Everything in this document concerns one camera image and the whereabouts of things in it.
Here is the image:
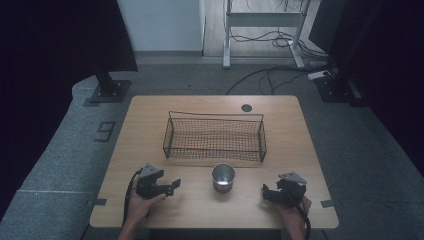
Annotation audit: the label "black stand with base plate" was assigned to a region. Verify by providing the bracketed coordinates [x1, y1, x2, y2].
[89, 70, 132, 104]
[314, 64, 363, 105]

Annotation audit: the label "white power strip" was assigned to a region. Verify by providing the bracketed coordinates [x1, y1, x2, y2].
[306, 69, 332, 81]

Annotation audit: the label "dark curtain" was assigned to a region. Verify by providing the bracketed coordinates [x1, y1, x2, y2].
[0, 0, 139, 214]
[308, 0, 424, 178]

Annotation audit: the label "person's left hand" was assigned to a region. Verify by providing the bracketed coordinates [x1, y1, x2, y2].
[124, 189, 167, 232]

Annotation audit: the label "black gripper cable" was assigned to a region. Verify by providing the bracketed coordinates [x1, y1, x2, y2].
[289, 194, 312, 240]
[122, 168, 144, 228]

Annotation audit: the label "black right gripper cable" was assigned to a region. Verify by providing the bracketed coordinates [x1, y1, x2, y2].
[289, 194, 312, 240]

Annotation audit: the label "metal cup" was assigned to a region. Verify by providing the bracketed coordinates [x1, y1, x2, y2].
[211, 162, 237, 195]

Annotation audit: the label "black floor cables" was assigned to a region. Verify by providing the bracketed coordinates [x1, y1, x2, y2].
[225, 28, 334, 96]

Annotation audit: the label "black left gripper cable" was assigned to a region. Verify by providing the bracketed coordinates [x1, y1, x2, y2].
[122, 168, 144, 228]

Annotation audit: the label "person's right hand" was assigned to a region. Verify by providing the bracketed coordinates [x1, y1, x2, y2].
[275, 195, 313, 233]

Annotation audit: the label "white metal desk frame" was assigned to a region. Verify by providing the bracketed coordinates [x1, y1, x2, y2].
[222, 0, 312, 70]

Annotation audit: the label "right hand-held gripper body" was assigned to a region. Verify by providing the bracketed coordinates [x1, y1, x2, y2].
[275, 171, 308, 206]

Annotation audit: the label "black wire mesh basket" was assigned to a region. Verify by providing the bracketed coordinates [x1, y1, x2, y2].
[162, 110, 268, 164]

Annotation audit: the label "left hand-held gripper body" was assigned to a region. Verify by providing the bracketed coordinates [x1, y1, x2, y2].
[134, 162, 168, 201]

